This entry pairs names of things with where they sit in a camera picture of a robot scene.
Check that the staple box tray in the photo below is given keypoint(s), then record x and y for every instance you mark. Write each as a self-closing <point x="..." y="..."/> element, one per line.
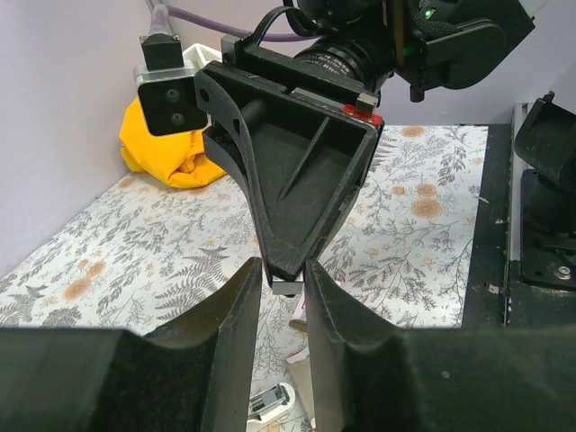
<point x="299" y="364"/>

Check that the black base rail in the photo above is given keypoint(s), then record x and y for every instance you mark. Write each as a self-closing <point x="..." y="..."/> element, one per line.
<point x="485" y="301"/>

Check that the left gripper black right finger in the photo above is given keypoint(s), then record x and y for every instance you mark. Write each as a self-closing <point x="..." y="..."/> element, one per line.
<point x="370" y="375"/>

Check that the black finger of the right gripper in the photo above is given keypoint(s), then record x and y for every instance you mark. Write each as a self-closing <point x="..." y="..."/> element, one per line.
<point x="299" y="164"/>

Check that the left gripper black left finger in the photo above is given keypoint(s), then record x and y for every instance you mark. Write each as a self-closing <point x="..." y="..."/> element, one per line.
<point x="191" y="374"/>

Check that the floral patterned mat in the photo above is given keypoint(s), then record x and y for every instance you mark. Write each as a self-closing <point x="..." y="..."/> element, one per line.
<point x="144" y="252"/>

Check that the silver staple strip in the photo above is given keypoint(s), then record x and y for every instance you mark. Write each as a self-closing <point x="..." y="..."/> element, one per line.
<point x="287" y="288"/>

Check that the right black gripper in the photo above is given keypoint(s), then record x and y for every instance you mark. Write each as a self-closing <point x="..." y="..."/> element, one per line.
<point x="358" y="45"/>

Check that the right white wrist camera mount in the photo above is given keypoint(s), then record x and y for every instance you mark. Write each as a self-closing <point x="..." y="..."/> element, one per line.
<point x="165" y="83"/>

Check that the yellow cloth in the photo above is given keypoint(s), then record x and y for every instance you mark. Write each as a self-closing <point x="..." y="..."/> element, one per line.
<point x="177" y="160"/>

